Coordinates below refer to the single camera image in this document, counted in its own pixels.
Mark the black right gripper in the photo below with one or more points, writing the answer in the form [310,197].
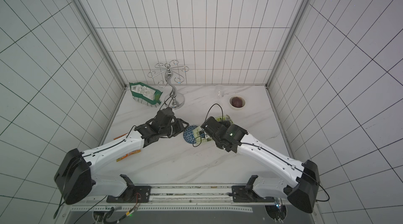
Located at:
[207,126]

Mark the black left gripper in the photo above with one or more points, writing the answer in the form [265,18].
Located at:
[180,128]

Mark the blue patterned breakfast bowl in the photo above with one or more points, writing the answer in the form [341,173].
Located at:
[191,134]

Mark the green oats bag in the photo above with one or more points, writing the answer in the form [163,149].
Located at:
[214,125]

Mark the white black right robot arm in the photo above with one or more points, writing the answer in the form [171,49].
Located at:
[297,182]

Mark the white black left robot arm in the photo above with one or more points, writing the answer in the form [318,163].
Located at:
[78,175]

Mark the white bowl with purple food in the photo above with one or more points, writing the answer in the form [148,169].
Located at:
[237,102]

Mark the silver metal cup rack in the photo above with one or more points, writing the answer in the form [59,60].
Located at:
[171,73]

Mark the green snack bag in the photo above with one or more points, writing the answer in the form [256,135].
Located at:
[145,94]

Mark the orange snack packet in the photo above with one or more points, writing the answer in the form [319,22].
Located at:
[133,142]

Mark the clear wine glass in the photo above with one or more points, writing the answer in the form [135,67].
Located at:
[219,91]

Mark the aluminium mounting rail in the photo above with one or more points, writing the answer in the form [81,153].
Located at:
[194,194]

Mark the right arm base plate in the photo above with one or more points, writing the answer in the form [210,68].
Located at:
[245,193]

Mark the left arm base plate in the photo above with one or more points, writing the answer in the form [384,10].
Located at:
[132,194]

